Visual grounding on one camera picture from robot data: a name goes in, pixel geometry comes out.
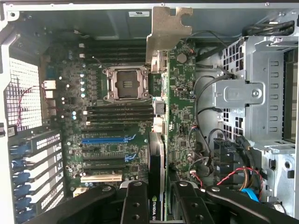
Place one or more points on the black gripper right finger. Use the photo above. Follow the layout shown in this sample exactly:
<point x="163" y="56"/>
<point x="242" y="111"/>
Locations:
<point x="233" y="203"/>

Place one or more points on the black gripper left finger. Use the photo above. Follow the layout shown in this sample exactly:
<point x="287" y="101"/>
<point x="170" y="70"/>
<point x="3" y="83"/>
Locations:
<point x="93" y="203"/>

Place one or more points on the white expansion slot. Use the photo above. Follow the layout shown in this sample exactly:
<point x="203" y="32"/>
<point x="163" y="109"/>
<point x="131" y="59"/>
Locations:
<point x="101" y="178"/>

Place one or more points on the green motherboard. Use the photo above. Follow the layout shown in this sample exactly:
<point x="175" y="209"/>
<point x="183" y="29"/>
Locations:
<point x="112" y="149"/>

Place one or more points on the blue expansion slot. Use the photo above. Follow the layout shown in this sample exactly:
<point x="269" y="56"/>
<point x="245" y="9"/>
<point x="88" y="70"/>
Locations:
<point x="102" y="140"/>

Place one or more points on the perforated metal disk bay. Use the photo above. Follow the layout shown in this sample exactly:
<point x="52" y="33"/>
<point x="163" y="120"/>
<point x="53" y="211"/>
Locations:
<point x="268" y="93"/>

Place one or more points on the metal CPU socket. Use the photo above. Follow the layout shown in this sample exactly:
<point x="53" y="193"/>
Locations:
<point x="126" y="84"/>

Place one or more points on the silver coin battery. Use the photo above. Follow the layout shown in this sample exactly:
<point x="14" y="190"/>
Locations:
<point x="181" y="57"/>

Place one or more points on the open black PC case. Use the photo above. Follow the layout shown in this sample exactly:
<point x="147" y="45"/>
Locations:
<point x="70" y="21"/>

